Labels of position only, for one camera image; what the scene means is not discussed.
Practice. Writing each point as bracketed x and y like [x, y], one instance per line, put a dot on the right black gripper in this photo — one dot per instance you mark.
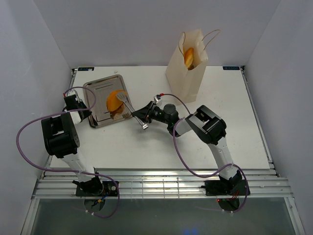
[146, 113]

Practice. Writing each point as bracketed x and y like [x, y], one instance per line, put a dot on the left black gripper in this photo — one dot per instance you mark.
[88, 113]

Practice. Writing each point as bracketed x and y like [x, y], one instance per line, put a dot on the metal tray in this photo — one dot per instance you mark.
[97, 93]

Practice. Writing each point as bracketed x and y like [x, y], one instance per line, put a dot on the metal tongs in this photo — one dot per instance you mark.
[122, 97]

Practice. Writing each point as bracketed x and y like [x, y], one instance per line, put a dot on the oval bread loaf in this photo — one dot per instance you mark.
[112, 102]

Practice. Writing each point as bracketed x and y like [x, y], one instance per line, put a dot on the beige paper bag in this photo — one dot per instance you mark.
[185, 82]

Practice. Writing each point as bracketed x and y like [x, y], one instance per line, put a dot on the long baguette bread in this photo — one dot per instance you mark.
[189, 57]

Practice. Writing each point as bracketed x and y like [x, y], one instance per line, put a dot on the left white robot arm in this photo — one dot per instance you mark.
[62, 141]

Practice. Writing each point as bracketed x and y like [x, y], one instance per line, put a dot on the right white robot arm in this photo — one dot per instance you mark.
[210, 129]

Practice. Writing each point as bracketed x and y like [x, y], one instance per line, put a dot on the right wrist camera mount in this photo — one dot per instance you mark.
[158, 99]

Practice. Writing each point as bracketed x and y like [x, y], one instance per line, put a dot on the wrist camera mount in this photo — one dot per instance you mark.
[71, 92]
[158, 99]

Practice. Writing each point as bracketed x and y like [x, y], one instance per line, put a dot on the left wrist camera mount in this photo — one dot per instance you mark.
[71, 92]

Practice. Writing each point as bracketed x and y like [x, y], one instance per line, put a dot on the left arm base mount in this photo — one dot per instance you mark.
[109, 189]

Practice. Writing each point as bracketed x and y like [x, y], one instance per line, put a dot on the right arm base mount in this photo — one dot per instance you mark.
[219, 188]

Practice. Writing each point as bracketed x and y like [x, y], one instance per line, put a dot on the aluminium frame rail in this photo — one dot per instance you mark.
[161, 184]

